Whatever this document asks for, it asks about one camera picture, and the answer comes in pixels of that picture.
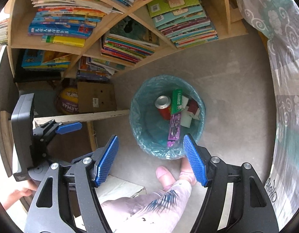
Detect green purple toothbrush package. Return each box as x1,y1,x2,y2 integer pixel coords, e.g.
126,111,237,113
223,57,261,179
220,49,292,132
167,88,183,148

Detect white gold long box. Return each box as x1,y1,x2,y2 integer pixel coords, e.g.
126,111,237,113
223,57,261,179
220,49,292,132
180,96,200,128

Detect red soda can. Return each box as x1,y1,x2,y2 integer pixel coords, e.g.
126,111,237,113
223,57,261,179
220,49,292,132
155,95,171,120

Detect maroon small carton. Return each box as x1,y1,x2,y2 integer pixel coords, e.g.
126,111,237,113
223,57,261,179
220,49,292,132
187,99,200,118

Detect trash bin with teal bag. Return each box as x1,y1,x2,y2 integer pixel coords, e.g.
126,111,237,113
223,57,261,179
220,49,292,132
129,75,205,160

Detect person's left hand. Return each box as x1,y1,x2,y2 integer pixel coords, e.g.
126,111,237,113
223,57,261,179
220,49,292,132
1,178,38,210

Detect orange basketball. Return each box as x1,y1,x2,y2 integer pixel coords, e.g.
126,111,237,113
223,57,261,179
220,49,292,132
54,86,79,115

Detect brown cardboard box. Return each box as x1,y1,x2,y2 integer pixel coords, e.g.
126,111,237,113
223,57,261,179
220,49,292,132
77,82,117,113

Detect person's right pink shoe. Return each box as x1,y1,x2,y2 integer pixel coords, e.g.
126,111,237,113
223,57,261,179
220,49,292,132
179,157,197,186

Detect person's pink shoe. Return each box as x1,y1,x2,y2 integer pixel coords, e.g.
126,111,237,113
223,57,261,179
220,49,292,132
179,157,197,186
156,166,176,191

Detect wooden bookshelf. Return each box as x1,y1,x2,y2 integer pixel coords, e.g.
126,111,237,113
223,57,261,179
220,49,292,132
0,0,247,175

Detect person's left pink shoe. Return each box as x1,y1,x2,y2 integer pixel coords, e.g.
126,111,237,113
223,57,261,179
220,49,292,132
156,166,176,191

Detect person's patterned trouser legs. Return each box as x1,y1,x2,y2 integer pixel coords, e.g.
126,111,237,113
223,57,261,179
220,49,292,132
101,180,192,232

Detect grey patterned bed sheet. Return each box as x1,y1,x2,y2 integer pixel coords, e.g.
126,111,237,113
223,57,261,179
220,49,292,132
237,0,299,229

